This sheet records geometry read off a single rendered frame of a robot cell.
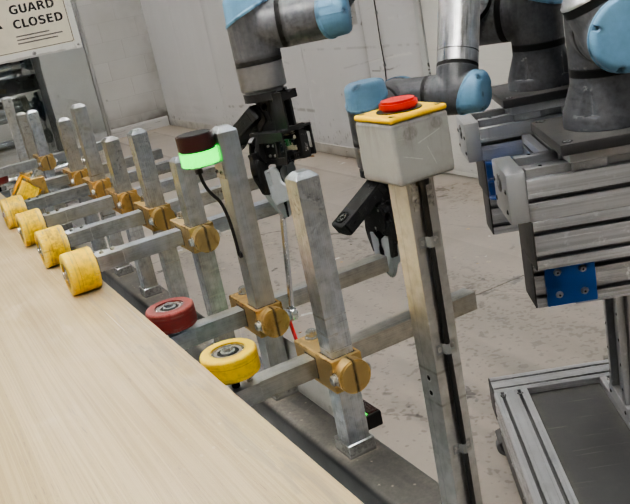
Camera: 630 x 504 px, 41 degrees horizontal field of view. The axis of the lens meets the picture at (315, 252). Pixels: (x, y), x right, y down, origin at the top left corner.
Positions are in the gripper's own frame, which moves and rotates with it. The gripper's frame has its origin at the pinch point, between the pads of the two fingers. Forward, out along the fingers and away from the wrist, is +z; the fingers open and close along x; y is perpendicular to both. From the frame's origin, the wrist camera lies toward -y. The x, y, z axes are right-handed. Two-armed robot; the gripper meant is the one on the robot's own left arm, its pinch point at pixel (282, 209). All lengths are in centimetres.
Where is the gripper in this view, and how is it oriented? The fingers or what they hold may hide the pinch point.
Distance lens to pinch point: 140.7
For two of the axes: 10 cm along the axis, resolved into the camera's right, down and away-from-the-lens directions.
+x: 6.4, -3.4, 6.9
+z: 2.0, 9.4, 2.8
